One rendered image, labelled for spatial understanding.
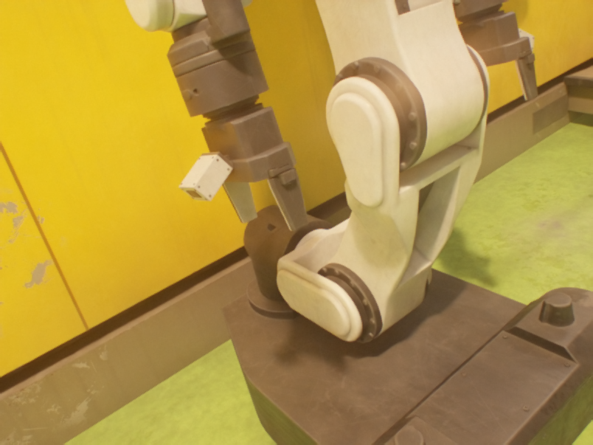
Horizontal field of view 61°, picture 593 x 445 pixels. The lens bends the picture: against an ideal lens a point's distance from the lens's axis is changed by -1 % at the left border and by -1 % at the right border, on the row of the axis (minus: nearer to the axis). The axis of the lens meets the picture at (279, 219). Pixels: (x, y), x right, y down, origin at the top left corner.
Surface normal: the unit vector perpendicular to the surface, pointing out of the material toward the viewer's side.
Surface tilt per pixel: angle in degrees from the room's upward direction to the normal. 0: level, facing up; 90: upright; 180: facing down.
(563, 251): 0
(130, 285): 90
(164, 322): 90
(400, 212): 100
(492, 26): 90
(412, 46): 70
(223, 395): 0
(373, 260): 90
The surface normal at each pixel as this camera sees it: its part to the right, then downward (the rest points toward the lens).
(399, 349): -0.21, -0.88
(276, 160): 0.54, 0.07
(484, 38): -0.78, 0.42
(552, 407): 0.27, -0.44
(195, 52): -0.23, 0.37
